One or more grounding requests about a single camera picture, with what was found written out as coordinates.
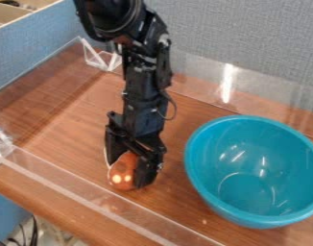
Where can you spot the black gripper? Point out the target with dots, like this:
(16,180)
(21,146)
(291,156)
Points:
(147,146)

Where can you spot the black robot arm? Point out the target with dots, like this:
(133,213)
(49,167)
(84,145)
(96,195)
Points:
(133,27)

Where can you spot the clear acrylic back barrier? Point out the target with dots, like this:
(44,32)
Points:
(242,91)

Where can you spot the clear acrylic barrier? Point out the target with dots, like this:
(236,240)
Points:
(135,217)
(37,96)
(242,91)

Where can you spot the blue plastic bowl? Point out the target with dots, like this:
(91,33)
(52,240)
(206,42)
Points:
(250,166)

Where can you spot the clear acrylic left barrier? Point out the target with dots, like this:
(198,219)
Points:
(37,96)

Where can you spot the brown toy mushroom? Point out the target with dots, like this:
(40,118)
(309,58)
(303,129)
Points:
(121,171)

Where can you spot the clear acrylic front barrier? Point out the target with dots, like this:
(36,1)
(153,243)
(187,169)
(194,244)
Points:
(135,217)

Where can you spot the clear acrylic corner bracket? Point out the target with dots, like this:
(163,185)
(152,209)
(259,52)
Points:
(100,59)

